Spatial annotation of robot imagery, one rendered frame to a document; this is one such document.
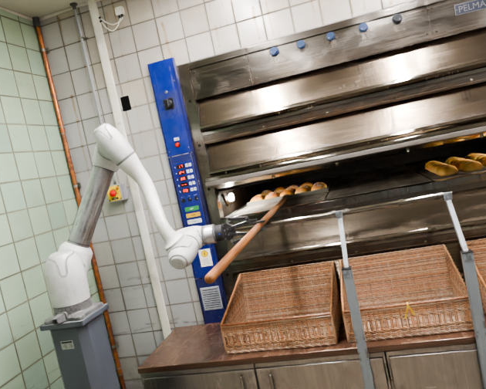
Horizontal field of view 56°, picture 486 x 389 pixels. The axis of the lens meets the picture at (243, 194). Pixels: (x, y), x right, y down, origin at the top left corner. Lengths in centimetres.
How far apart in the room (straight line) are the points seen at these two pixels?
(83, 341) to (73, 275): 27
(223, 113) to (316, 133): 54
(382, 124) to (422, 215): 53
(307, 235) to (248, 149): 59
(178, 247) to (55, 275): 51
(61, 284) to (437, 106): 198
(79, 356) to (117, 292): 105
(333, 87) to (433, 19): 59
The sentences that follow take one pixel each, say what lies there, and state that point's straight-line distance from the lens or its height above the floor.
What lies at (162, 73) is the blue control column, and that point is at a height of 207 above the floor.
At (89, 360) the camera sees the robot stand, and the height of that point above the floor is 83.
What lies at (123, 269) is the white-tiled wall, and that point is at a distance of 302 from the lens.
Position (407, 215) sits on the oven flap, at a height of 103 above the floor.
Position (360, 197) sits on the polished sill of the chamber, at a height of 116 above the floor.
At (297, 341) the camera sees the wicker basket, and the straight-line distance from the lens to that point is 227.
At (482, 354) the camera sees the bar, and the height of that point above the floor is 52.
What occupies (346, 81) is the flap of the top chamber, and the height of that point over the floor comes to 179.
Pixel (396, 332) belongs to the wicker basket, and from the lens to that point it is 224.
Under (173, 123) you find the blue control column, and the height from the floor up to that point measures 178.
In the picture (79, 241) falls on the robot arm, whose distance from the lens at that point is 224.
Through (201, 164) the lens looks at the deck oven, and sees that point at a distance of 270.
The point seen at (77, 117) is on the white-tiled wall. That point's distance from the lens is 305.
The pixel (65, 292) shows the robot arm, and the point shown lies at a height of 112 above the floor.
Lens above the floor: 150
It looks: 4 degrees down
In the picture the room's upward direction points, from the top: 12 degrees counter-clockwise
